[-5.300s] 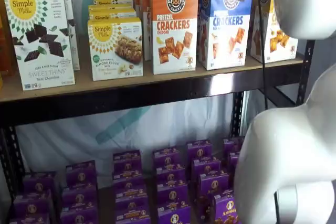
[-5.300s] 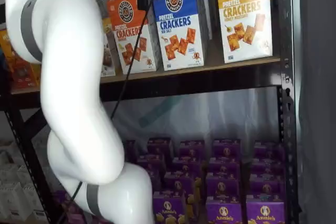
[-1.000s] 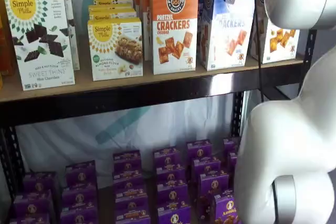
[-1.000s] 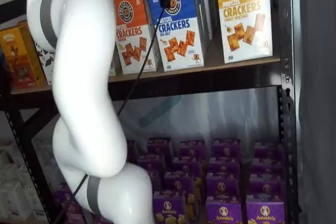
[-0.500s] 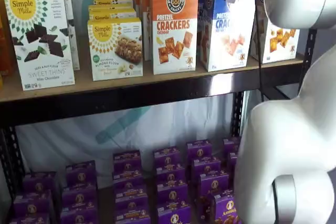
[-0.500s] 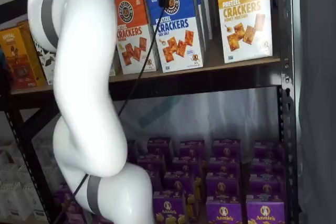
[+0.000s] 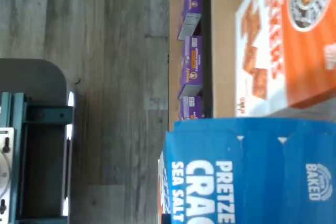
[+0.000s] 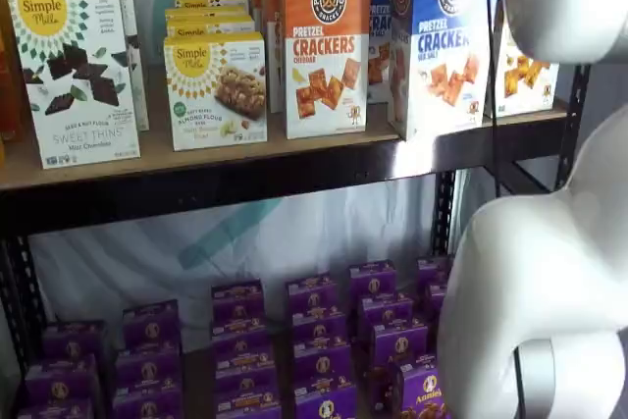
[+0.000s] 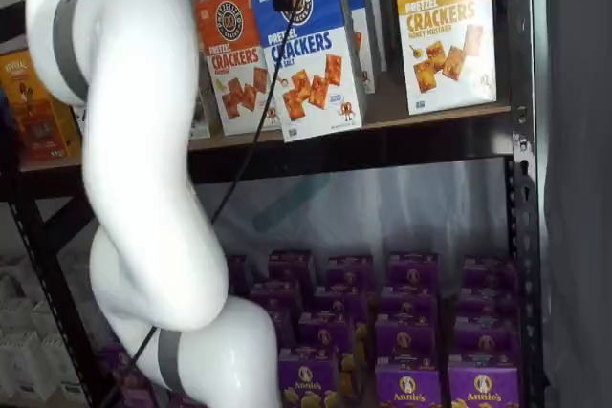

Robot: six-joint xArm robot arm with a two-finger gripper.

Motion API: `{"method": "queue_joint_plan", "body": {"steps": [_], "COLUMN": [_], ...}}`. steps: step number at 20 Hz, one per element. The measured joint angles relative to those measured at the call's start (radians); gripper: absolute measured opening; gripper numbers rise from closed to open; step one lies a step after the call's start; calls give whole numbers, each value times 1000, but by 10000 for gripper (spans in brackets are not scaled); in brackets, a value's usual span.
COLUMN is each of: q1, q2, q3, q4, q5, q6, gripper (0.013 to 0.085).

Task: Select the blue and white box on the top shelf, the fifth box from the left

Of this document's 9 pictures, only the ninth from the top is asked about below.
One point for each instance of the blue white pretzel crackers box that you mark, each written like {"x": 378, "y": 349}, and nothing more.
{"x": 311, "y": 54}
{"x": 361, "y": 11}

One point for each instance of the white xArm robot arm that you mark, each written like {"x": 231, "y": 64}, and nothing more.
{"x": 138, "y": 140}

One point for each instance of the orange pretzel crackers box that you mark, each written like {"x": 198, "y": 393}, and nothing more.
{"x": 234, "y": 73}

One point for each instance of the yellow pretzel crackers box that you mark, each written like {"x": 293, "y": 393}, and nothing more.
{"x": 444, "y": 45}

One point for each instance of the wooden shelf board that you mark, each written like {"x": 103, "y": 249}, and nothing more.
{"x": 406, "y": 121}

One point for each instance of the black metal shelf rack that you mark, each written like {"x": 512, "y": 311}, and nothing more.
{"x": 521, "y": 69}

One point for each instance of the orange brown snack box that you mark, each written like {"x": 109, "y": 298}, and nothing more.
{"x": 38, "y": 112}

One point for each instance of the purple Annie's box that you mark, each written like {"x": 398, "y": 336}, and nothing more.
{"x": 485, "y": 341}
{"x": 408, "y": 386}
{"x": 339, "y": 300}
{"x": 406, "y": 303}
{"x": 349, "y": 272}
{"x": 237, "y": 269}
{"x": 308, "y": 379}
{"x": 487, "y": 305}
{"x": 275, "y": 295}
{"x": 483, "y": 391}
{"x": 406, "y": 336}
{"x": 124, "y": 379}
{"x": 289, "y": 267}
{"x": 487, "y": 274}
{"x": 325, "y": 331}
{"x": 411, "y": 272}

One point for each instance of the white carton box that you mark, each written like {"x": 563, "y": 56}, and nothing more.
{"x": 59, "y": 358}
{"x": 21, "y": 365}

